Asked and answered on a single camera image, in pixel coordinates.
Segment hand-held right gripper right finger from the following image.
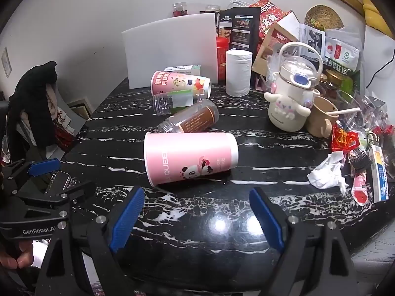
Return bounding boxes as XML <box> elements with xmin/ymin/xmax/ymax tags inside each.
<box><xmin>248</xmin><ymin>186</ymin><xmax>360</xmax><ymax>296</ymax></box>

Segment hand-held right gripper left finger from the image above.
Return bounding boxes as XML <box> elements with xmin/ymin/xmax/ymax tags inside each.
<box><xmin>37</xmin><ymin>186</ymin><xmax>164</xmax><ymax>296</ymax></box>

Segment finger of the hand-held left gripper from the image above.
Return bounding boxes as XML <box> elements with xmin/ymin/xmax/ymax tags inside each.
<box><xmin>0</xmin><ymin>158</ymin><xmax>61</xmax><ymax>195</ymax></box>
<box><xmin>14</xmin><ymin>181</ymin><xmax>97</xmax><ymax>211</ymax></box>

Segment large pink panda cup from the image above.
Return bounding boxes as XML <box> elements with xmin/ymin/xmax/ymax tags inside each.
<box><xmin>143</xmin><ymin>131</ymin><xmax>239</xmax><ymax>187</ymax></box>

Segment small pink cartoon cup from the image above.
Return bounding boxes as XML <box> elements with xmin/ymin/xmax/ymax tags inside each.
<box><xmin>150</xmin><ymin>71</ymin><xmax>212</xmax><ymax>97</ymax></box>

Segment person's left hand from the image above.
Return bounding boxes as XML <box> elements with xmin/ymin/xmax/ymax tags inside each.
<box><xmin>0</xmin><ymin>240</ymin><xmax>35</xmax><ymax>269</ymax></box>

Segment black silver phone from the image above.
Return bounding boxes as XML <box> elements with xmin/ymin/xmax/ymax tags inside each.
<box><xmin>45</xmin><ymin>170</ymin><xmax>71</xmax><ymax>195</ymax></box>

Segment red patterned bag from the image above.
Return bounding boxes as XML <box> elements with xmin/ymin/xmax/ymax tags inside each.
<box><xmin>52</xmin><ymin>111</ymin><xmax>78</xmax><ymax>152</ymax></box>

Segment black cloth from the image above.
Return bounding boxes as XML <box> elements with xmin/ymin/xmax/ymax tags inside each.
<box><xmin>8</xmin><ymin>61</ymin><xmax>59</xmax><ymax>148</ymax></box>

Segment crumpled white tissue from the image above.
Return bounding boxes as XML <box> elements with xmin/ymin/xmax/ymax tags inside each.
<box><xmin>307</xmin><ymin>152</ymin><xmax>349</xmax><ymax>195</ymax></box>

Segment pink red sachet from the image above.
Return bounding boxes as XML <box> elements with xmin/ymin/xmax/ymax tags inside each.
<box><xmin>352</xmin><ymin>169</ymin><xmax>370</xmax><ymax>206</ymax></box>

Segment red candy wrapper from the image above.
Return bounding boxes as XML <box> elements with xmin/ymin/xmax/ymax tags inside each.
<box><xmin>332</xmin><ymin>123</ymin><xmax>361</xmax><ymax>153</ymax></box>

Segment beige mug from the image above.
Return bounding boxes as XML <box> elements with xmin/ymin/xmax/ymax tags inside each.
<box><xmin>305</xmin><ymin>95</ymin><xmax>340</xmax><ymax>138</ymax></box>

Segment blue white medicine box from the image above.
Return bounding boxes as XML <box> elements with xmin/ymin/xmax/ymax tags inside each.
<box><xmin>369</xmin><ymin>145</ymin><xmax>391</xmax><ymax>204</ymax></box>

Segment white cartoon water bottle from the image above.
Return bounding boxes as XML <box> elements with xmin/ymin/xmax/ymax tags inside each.
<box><xmin>263</xmin><ymin>42</ymin><xmax>324</xmax><ymax>132</ymax></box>

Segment clear bottle brown label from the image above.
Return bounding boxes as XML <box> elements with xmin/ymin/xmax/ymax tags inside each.
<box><xmin>157</xmin><ymin>99</ymin><xmax>219</xmax><ymax>134</ymax></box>

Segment clear bottle green label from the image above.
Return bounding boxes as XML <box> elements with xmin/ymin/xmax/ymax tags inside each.
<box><xmin>153</xmin><ymin>89</ymin><xmax>207</xmax><ymax>116</ymax></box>

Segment white plastic spoon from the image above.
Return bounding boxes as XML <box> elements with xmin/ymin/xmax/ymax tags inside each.
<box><xmin>327</xmin><ymin>108</ymin><xmax>361</xmax><ymax>118</ymax></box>

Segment white toilet paper roll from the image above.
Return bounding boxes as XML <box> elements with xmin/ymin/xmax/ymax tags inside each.
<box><xmin>225</xmin><ymin>49</ymin><xmax>253</xmax><ymax>97</ymax></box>

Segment brown lid glass jar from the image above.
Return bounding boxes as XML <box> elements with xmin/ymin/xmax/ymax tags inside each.
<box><xmin>322</xmin><ymin>69</ymin><xmax>346</xmax><ymax>97</ymax></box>

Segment small white green box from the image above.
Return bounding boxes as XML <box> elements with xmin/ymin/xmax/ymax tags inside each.
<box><xmin>163</xmin><ymin>65</ymin><xmax>202</xmax><ymax>75</ymax></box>

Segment red tin can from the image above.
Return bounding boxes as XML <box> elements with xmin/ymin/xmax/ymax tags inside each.
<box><xmin>215</xmin><ymin>36</ymin><xmax>230</xmax><ymax>82</ymax></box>

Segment white foam board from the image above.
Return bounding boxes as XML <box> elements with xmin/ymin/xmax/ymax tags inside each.
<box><xmin>121</xmin><ymin>13</ymin><xmax>220</xmax><ymax>89</ymax></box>

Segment brown kraft snack bag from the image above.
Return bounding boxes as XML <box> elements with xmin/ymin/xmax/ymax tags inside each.
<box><xmin>251</xmin><ymin>25</ymin><xmax>301</xmax><ymax>74</ymax></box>

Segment white green packet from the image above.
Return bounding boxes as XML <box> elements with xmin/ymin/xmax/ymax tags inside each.
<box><xmin>324</xmin><ymin>29</ymin><xmax>361</xmax><ymax>72</ymax></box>

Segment black white leaflet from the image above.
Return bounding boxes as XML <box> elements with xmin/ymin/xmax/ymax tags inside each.
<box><xmin>299</xmin><ymin>23</ymin><xmax>326</xmax><ymax>61</ymax></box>

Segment black coffee bag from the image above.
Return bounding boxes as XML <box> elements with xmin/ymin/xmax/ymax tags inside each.
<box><xmin>218</xmin><ymin>7</ymin><xmax>261</xmax><ymax>56</ymax></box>

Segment red printed box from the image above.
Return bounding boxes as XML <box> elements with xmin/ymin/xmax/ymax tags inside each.
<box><xmin>248</xmin><ymin>0</ymin><xmax>294</xmax><ymax>40</ymax></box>

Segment glass jar red contents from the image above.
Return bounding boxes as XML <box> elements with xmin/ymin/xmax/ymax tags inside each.
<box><xmin>173</xmin><ymin>2</ymin><xmax>189</xmax><ymax>17</ymax></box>

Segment round woven basket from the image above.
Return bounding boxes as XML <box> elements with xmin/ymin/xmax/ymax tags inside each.
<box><xmin>305</xmin><ymin>4</ymin><xmax>344</xmax><ymax>30</ymax></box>

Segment yellow object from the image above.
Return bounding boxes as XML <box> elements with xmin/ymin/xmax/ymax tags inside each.
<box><xmin>362</xmin><ymin>3</ymin><xmax>393</xmax><ymax>37</ymax></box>

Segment wall socket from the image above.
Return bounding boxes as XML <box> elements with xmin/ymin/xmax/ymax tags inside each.
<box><xmin>1</xmin><ymin>48</ymin><xmax>12</xmax><ymax>78</ymax></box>

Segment black cable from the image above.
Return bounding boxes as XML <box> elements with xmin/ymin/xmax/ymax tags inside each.
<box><xmin>367</xmin><ymin>51</ymin><xmax>395</xmax><ymax>88</ymax></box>

